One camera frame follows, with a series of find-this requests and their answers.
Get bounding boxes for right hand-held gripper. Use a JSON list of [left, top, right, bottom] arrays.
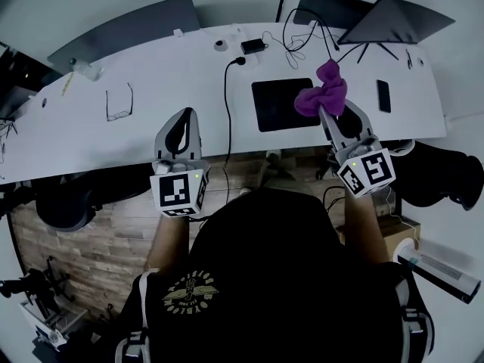
[[318, 99, 397, 199]]

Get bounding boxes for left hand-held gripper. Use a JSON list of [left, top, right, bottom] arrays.
[[150, 107, 211, 219]]

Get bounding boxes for purple cloth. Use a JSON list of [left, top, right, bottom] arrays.
[[293, 58, 348, 119]]

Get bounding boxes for black mouse pad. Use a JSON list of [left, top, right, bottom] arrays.
[[251, 76, 322, 133]]

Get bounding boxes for person's right forearm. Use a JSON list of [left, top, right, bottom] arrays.
[[343, 191, 390, 266]]

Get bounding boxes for person's left forearm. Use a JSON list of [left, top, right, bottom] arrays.
[[144, 213, 191, 278]]

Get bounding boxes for black smartphone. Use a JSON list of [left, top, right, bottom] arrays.
[[375, 79, 392, 114]]

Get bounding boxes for black eyeglasses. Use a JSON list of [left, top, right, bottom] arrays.
[[104, 82, 135, 123]]

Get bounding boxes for white power strip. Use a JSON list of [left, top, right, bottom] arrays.
[[324, 187, 347, 213]]

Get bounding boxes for black laptop stand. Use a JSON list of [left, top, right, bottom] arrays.
[[356, 42, 400, 65]]

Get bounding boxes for black office chair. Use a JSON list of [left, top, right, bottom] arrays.
[[35, 163, 154, 234], [391, 138, 484, 212]]

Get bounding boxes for clear plastic container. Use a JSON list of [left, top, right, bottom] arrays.
[[73, 59, 106, 82]]

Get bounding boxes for grey laptop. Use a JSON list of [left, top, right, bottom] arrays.
[[336, 0, 457, 46]]

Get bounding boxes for cardboard box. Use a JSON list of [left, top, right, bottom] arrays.
[[334, 217, 421, 256]]

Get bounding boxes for black power adapter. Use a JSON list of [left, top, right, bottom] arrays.
[[240, 38, 268, 56]]

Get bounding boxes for grey partition panel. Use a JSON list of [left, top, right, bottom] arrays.
[[47, 0, 202, 68]]

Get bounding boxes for white tape roll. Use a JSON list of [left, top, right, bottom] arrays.
[[392, 236, 417, 264]]

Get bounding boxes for person's black t-shirt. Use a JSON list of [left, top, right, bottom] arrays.
[[116, 186, 436, 363]]

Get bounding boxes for long white black box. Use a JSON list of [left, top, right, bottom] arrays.
[[396, 240, 482, 305]]

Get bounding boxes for black tripod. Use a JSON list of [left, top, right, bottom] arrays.
[[0, 255, 75, 309]]

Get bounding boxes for white blue box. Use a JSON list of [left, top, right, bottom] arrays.
[[17, 300, 71, 353]]

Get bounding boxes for thin black tangled cable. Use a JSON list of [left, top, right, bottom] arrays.
[[262, 30, 308, 70]]

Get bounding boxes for black power plug cable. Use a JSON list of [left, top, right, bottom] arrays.
[[222, 56, 247, 206]]

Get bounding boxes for thick black cable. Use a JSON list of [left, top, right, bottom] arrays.
[[282, 8, 341, 61]]

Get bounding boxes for grey harness strap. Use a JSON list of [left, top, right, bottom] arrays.
[[114, 267, 160, 363], [392, 266, 436, 363]]

